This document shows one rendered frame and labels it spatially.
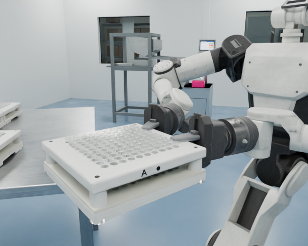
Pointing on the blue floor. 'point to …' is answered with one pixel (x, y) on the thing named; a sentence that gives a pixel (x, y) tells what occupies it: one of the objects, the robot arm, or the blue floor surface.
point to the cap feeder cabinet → (199, 100)
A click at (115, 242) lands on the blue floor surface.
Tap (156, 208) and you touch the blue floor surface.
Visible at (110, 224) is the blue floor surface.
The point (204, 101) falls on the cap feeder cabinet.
